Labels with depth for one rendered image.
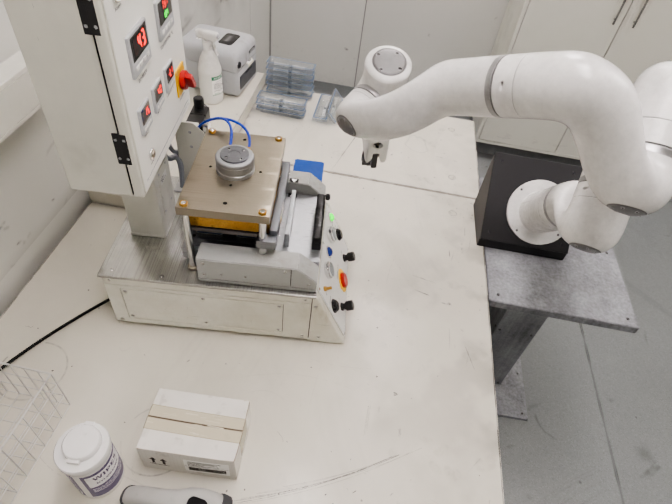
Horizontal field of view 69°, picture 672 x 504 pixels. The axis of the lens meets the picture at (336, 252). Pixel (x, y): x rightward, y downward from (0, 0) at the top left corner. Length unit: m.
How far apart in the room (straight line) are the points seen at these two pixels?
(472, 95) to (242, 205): 0.47
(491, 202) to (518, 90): 0.80
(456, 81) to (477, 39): 2.62
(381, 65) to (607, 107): 0.38
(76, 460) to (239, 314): 0.42
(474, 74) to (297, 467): 0.79
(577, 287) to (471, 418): 0.56
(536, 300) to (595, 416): 0.94
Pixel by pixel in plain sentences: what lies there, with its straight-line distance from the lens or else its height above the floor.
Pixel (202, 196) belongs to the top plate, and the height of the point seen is 1.11.
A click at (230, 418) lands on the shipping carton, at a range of 1.01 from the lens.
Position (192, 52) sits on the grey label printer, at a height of 0.93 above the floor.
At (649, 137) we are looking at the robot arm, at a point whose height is 1.42.
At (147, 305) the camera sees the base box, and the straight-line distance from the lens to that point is 1.18.
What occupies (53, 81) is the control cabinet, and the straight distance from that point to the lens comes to 0.87.
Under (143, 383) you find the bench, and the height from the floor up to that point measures 0.75.
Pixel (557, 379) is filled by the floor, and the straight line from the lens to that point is 2.32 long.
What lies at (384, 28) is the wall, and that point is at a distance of 3.40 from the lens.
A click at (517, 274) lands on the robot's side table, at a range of 1.50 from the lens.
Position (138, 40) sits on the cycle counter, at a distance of 0.88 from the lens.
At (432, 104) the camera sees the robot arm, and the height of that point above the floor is 1.36.
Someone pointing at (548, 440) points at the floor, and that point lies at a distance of 2.16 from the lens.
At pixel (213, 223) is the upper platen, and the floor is 1.05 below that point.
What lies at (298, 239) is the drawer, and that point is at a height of 0.97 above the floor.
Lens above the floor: 1.75
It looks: 46 degrees down
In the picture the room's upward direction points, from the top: 9 degrees clockwise
